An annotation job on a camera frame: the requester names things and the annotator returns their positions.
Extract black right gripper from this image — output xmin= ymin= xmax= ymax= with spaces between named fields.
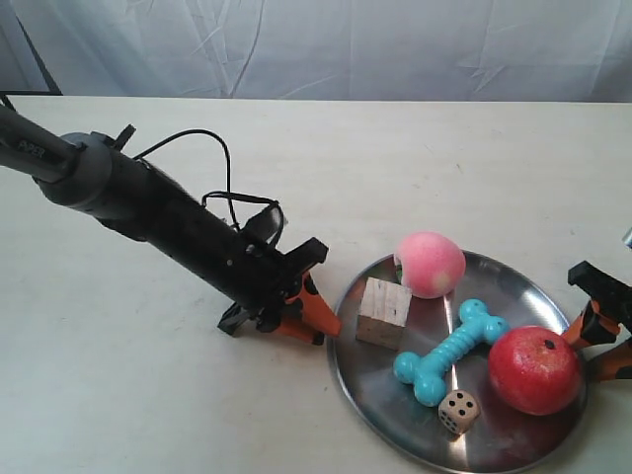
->
xmin=562 ymin=262 xmax=632 ymax=381

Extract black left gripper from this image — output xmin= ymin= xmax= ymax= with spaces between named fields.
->
xmin=162 ymin=199 xmax=342 ymax=345

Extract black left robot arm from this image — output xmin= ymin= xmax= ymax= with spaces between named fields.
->
xmin=1 ymin=100 xmax=342 ymax=346

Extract red toy apple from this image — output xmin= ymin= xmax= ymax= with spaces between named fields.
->
xmin=488 ymin=326 xmax=583 ymax=416

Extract wooden cube block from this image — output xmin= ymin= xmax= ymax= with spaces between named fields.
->
xmin=355 ymin=277 xmax=412 ymax=351

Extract turquoise rubber bone toy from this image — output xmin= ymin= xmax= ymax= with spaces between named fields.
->
xmin=392 ymin=298 xmax=511 ymax=408

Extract pink toy peach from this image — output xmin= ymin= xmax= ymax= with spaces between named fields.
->
xmin=394 ymin=232 xmax=466 ymax=299

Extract wooden die black dots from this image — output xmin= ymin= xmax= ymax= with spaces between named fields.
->
xmin=437 ymin=389 xmax=481 ymax=435

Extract white backdrop cloth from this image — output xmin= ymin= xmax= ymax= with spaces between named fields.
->
xmin=1 ymin=1 xmax=631 ymax=102

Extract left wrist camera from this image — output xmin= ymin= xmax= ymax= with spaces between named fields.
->
xmin=244 ymin=201 xmax=287 ymax=247

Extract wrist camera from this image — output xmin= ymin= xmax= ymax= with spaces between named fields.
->
xmin=244 ymin=201 xmax=287 ymax=247
xmin=622 ymin=227 xmax=632 ymax=249

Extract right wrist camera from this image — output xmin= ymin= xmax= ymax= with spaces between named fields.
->
xmin=622 ymin=227 xmax=632 ymax=249

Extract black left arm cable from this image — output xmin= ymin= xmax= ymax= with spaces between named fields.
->
xmin=114 ymin=123 xmax=288 ymax=248

